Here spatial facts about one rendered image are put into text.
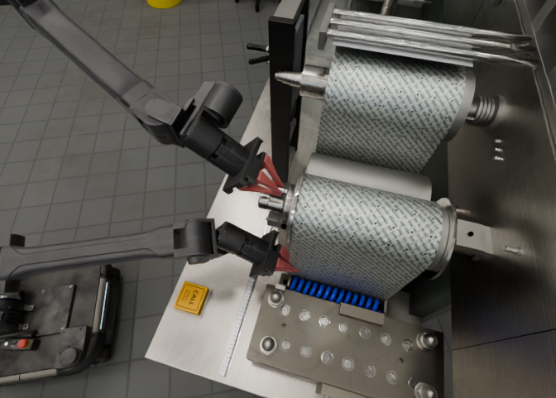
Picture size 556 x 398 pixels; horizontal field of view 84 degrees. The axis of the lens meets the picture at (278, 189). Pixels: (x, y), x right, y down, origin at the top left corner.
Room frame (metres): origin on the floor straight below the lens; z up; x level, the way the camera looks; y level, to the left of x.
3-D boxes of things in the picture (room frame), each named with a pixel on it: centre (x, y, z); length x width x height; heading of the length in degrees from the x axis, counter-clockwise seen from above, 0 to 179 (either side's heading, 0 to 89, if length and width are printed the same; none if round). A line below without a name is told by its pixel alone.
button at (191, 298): (0.20, 0.23, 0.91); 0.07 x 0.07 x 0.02; 75
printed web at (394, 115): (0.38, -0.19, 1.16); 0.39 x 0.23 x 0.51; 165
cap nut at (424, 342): (0.08, -0.31, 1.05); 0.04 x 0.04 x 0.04
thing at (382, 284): (0.20, -0.14, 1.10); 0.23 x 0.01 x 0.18; 75
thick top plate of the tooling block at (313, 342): (0.07, -0.15, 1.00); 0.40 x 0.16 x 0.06; 75
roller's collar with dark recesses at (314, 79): (0.54, -0.08, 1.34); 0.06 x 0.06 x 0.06; 75
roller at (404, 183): (0.37, -0.19, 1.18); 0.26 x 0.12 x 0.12; 75
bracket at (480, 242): (0.21, -0.33, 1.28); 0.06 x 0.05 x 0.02; 75
